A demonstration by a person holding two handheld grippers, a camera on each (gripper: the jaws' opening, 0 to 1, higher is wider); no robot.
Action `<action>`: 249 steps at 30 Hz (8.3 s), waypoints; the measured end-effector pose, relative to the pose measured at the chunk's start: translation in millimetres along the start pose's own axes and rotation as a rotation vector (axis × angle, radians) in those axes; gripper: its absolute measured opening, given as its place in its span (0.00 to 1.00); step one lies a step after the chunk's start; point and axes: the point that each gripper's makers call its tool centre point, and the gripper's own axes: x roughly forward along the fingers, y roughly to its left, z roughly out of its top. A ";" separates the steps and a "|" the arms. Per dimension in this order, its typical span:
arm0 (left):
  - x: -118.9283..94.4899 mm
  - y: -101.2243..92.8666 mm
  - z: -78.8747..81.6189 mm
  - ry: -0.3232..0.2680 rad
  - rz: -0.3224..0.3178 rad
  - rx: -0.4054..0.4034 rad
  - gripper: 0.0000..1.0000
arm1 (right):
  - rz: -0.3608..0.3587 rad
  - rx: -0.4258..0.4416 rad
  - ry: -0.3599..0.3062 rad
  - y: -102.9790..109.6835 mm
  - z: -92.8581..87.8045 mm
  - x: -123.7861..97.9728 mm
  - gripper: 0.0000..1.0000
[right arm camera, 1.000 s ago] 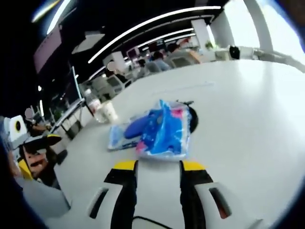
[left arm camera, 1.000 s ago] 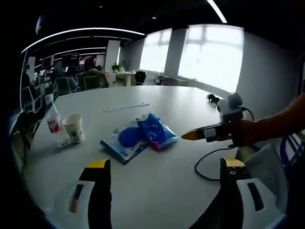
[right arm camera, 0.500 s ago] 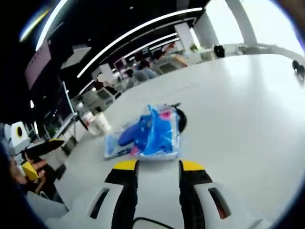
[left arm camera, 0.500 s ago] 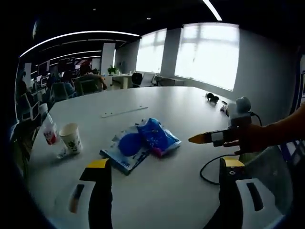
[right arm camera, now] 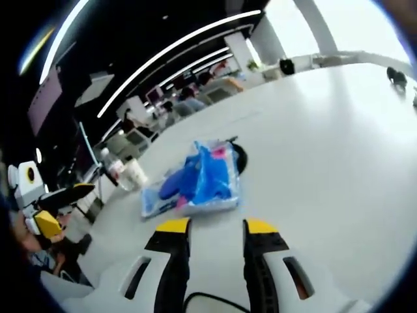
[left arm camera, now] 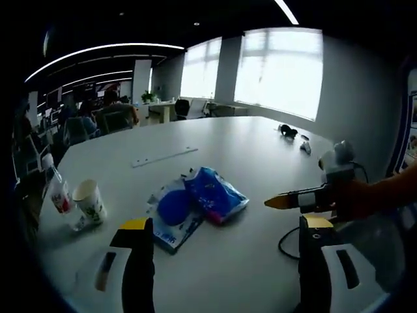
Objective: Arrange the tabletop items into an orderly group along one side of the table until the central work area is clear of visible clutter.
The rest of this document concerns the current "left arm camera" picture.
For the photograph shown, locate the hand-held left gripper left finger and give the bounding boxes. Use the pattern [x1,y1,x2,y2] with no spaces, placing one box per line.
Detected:
[76,217,156,313]

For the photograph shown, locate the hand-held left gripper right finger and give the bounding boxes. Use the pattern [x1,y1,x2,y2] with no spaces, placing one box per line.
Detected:
[295,215,371,313]

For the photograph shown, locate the blue mouse pad package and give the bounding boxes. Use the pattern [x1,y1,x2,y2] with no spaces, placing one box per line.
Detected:
[146,174,209,255]

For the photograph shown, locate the white paper cup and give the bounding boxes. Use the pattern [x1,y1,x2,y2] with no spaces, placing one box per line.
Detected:
[72,179,108,226]

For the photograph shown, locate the blue wet wipes packet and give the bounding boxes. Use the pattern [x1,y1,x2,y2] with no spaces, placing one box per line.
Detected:
[184,166,250,226]

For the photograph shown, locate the clear plastic water bottle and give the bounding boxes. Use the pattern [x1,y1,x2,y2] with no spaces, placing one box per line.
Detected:
[40,153,88,232]

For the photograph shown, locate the person's right hand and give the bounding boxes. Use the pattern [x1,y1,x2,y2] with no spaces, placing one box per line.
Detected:
[317,178,375,226]

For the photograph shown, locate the small black device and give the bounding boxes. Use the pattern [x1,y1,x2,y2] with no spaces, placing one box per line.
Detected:
[279,123,299,138]

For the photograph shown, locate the white table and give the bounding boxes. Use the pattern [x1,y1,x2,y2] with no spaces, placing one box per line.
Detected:
[32,115,392,313]

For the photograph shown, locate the wide bright window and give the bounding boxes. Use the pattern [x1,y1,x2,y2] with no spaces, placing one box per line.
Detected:
[234,28,323,122]

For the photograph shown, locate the black office chair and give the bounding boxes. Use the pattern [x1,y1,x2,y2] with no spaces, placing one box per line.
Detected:
[175,99,191,121]

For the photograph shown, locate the white desk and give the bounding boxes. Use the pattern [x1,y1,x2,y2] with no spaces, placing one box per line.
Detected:
[148,100,179,124]

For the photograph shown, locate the straight ceiling light strip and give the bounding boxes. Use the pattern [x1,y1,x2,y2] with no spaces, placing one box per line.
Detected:
[275,0,300,25]

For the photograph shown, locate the narrow bright window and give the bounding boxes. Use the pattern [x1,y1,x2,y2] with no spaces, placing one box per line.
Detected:
[180,37,223,100]

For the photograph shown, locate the long curved ceiling light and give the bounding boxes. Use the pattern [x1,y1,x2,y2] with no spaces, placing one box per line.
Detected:
[24,42,185,83]

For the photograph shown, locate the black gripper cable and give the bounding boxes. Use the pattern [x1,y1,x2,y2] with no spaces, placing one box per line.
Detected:
[278,224,302,260]

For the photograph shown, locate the white table cable strip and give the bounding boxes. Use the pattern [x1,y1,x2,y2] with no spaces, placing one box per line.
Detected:
[132,147,199,169]

